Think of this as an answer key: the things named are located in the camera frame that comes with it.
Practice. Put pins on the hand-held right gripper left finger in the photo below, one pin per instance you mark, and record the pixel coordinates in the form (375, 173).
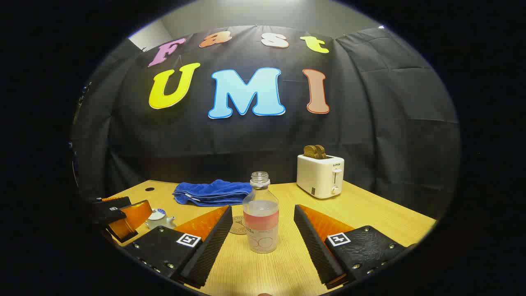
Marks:
(209, 250)

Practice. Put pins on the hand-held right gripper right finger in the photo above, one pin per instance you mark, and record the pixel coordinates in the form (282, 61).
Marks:
(314, 246)

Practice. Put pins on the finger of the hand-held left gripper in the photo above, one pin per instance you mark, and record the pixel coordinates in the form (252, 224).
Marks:
(107, 211)
(131, 222)

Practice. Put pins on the white ceramic teacup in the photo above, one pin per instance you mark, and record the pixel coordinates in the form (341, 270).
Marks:
(158, 222)

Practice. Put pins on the white blue teacup lid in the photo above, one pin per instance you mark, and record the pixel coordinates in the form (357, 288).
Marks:
(159, 212)

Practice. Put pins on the round brown coaster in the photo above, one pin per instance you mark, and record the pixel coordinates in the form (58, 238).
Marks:
(237, 225)

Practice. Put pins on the clear water bottle pink label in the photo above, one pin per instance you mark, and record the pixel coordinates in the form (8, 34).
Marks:
(261, 222)

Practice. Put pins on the blue folded towel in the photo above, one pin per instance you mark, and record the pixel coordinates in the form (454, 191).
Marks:
(211, 192)

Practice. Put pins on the white toaster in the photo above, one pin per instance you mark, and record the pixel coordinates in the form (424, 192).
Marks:
(318, 176)

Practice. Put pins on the brown bread slice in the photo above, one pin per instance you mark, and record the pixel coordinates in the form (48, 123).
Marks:
(310, 151)
(321, 153)

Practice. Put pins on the black backdrop cloth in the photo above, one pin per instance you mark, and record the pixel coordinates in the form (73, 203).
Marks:
(246, 139)

